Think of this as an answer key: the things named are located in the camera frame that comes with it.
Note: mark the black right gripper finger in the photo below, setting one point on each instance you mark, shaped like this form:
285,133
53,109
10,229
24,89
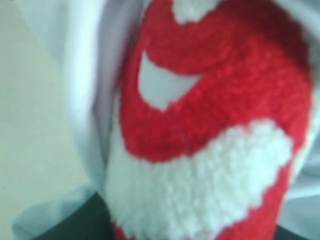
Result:
90,222

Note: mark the white t-shirt red logo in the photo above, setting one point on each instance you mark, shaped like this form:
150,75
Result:
194,119

